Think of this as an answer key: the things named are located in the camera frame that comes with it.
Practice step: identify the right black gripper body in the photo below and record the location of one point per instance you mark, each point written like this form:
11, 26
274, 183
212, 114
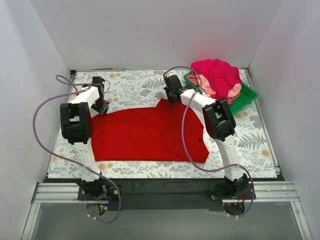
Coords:
171, 96

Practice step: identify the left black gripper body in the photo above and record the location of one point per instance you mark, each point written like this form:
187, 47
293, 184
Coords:
100, 106

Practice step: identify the red t shirt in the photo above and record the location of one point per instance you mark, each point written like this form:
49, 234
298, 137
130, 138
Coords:
149, 134

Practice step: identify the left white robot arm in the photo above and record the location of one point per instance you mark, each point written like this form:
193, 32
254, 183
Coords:
77, 128

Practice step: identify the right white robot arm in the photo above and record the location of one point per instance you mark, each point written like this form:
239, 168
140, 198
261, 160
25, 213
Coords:
220, 125

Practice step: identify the magenta t shirt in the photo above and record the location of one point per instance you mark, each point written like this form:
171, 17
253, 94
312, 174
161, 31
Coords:
214, 68

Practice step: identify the pink t shirt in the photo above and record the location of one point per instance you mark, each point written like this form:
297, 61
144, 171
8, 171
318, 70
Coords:
218, 87

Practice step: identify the green plastic tray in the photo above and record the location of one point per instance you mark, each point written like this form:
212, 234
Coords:
247, 95

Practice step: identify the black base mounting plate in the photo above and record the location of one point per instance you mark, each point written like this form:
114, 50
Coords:
168, 194

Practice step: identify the aluminium frame rail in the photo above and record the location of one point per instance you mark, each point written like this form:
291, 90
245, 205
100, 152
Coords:
67, 193

